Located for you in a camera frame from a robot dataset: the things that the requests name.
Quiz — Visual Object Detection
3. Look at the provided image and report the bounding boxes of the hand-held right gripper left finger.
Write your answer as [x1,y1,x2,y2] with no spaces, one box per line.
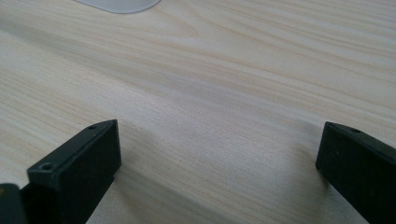
[20,119,122,224]

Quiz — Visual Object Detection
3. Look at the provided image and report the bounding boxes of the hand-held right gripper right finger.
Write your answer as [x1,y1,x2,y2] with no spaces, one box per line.
[315,121,396,224]

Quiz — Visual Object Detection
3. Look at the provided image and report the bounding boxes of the white round plate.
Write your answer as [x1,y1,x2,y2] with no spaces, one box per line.
[73,0,163,15]

